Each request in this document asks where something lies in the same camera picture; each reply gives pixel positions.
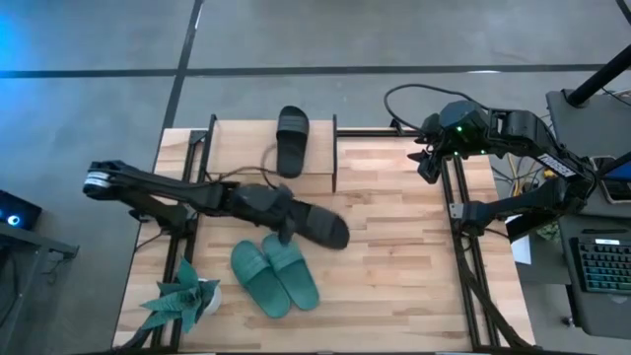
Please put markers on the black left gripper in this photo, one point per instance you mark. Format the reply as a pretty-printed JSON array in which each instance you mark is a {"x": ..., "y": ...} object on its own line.
[{"x": 261, "y": 204}]

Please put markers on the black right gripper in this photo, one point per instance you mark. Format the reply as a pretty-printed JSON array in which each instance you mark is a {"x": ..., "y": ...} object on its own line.
[{"x": 448, "y": 140}]

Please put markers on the black rubber slide sandal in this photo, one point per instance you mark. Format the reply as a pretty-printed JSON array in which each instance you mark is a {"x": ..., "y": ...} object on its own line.
[
  {"x": 292, "y": 143},
  {"x": 325, "y": 227}
]

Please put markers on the green rubber slide sandal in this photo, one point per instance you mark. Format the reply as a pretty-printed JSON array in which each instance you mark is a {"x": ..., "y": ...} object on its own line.
[
  {"x": 294, "y": 273},
  {"x": 259, "y": 281}
]

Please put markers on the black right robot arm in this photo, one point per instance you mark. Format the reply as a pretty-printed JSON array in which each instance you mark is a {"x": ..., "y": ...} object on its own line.
[{"x": 522, "y": 125}]

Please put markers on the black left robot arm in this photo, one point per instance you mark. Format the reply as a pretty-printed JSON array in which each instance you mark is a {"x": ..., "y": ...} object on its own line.
[{"x": 148, "y": 185}]

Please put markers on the white ceramic plant pot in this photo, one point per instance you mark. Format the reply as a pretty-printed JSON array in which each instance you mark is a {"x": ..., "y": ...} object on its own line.
[{"x": 216, "y": 302}]

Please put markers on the white paper sheet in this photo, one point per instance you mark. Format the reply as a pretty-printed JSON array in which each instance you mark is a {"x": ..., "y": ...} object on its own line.
[{"x": 521, "y": 246}]

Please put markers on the green artificial plant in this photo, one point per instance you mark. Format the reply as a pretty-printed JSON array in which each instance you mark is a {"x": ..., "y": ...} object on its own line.
[{"x": 182, "y": 298}]

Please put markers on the black round pole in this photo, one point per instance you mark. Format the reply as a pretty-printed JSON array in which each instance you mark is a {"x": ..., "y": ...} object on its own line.
[{"x": 596, "y": 79}]

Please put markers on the black device with blue screen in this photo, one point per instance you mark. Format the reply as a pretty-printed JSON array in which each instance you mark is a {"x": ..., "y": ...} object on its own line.
[{"x": 616, "y": 183}]

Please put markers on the black backlit keyboard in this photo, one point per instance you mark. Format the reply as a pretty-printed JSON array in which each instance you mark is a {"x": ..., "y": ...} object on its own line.
[{"x": 604, "y": 268}]

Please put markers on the grey side desk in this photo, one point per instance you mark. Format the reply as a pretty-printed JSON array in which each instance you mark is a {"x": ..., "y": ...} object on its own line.
[{"x": 601, "y": 315}]

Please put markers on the grey metal stand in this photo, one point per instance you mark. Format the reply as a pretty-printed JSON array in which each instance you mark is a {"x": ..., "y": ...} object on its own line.
[{"x": 29, "y": 244}]

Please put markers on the black computer with blue lights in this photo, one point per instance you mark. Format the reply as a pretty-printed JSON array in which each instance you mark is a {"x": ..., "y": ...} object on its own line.
[{"x": 17, "y": 209}]

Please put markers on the black aluminium frame rail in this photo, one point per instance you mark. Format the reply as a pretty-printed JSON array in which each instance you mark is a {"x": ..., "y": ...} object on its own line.
[
  {"x": 465, "y": 187},
  {"x": 191, "y": 246},
  {"x": 469, "y": 296},
  {"x": 370, "y": 132},
  {"x": 170, "y": 256}
]

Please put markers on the wooden shelf with black frame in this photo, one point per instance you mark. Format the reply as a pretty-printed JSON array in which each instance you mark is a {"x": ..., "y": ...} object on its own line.
[{"x": 236, "y": 148}]

